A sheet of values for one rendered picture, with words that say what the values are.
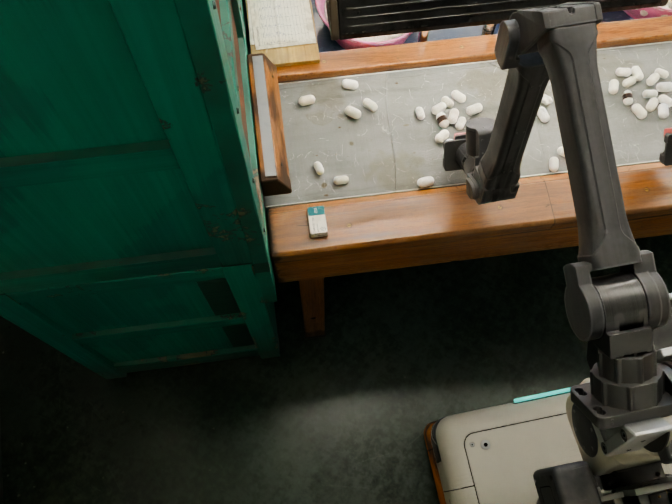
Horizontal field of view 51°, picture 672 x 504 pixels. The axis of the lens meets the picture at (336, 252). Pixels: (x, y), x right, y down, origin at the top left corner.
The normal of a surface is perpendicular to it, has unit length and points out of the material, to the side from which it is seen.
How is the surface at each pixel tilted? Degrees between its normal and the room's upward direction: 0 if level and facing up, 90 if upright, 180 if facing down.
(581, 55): 19
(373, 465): 0
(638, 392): 38
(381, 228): 0
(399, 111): 0
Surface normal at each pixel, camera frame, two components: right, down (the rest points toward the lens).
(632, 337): 0.11, 0.28
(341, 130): 0.01, -0.35
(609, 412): -0.15, -0.94
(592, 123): 0.06, -0.04
